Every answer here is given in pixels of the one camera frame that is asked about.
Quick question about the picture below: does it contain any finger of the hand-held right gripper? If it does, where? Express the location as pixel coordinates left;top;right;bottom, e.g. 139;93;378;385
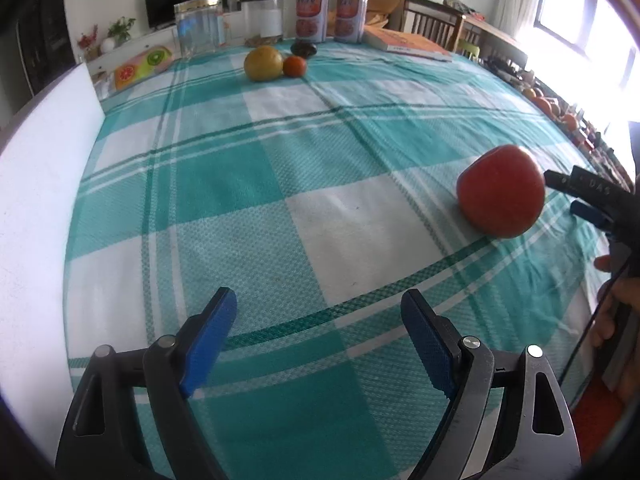
570;200;615;227
544;165;632;198

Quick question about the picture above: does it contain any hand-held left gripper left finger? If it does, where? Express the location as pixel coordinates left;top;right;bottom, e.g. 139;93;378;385
54;286;238;480

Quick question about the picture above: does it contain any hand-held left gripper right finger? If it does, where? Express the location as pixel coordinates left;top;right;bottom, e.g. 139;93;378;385
401;287;583;480

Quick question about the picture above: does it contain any large red apple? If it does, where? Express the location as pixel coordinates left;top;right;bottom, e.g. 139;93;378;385
456;144;547;239

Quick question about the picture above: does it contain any person's right hand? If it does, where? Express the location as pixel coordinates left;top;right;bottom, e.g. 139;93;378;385
591;255;640;402

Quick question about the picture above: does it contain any basket of fruit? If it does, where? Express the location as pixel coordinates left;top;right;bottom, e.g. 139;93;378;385
520;85;566;121

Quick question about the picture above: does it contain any wooden side table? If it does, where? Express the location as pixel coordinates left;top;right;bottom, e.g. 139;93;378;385
460;7;531;69

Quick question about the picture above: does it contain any window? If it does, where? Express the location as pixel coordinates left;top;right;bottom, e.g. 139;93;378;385
532;0;621;57

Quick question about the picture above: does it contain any wooden slatted chair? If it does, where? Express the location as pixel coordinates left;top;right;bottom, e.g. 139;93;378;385
402;0;468;54

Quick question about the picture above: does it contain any orange book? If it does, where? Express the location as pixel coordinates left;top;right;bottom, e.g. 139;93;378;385
362;27;454;63

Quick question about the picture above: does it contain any teal checked tablecloth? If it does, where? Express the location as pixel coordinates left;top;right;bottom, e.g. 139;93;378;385
62;35;608;480

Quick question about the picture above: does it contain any orange lounge chair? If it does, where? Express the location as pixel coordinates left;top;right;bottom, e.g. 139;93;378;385
340;0;404;29

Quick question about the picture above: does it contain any yellow-green round fruit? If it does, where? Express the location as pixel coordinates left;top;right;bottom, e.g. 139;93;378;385
243;45;284;83

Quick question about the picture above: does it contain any red label tin can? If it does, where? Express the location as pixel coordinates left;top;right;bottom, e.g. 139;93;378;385
295;0;331;44
333;0;370;44

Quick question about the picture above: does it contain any fruit print cushion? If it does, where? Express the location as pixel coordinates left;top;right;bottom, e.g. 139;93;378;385
114;45;175;92

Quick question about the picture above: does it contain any white television cabinet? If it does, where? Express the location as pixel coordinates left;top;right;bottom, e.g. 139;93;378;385
82;7;251;81

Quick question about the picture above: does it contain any clear glass jar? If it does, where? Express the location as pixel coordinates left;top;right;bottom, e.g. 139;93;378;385
173;0;225;59

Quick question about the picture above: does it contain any red flower plant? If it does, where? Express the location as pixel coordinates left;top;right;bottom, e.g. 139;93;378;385
76;25;99;61

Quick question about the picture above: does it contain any glass vase with paper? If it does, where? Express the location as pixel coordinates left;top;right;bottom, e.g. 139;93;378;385
241;0;285;47

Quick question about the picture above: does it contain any leafy green plant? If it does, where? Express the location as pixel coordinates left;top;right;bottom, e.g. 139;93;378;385
107;16;137;45

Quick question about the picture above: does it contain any flat screen television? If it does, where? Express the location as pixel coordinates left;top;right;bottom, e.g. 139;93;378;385
144;0;227;30

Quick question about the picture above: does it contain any dark tall cabinet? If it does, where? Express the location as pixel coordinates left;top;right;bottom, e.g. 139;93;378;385
15;0;69;96

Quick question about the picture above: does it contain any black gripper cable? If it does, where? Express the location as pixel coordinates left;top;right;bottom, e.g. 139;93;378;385
557;260;628;391

